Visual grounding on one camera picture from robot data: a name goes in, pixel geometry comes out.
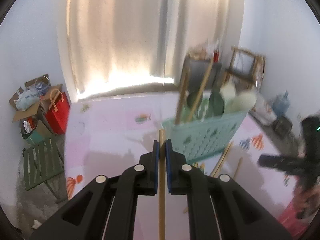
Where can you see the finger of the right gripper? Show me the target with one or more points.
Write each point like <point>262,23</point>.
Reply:
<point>289,165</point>

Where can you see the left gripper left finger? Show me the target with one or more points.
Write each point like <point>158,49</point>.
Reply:
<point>106,207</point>

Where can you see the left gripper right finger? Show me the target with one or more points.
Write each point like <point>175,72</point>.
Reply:
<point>218,208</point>

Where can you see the metal spoon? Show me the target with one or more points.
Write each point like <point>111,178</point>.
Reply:
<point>216,103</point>
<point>192,98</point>

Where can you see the person hand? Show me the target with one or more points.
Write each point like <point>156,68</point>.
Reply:
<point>305,201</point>

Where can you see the black rice cooker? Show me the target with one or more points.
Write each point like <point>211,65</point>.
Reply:
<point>282,126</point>

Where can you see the blue water jug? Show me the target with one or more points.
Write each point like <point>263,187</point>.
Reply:
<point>281,104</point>

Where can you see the green plastic utensil holder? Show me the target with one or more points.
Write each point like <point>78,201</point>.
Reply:
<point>198,139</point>

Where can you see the green folding stool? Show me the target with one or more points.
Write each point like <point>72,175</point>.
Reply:
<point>42,163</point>

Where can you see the wooden chair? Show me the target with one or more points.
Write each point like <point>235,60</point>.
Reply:
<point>246,69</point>

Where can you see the red shopping bag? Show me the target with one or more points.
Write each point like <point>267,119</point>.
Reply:
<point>58,111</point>

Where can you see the grey cabinet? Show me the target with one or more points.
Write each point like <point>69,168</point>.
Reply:
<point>198,69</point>

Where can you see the cardboard box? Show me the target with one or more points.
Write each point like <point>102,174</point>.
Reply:
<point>37,98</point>

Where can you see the cream curtain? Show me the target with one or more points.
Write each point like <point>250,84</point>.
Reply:
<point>109,44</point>

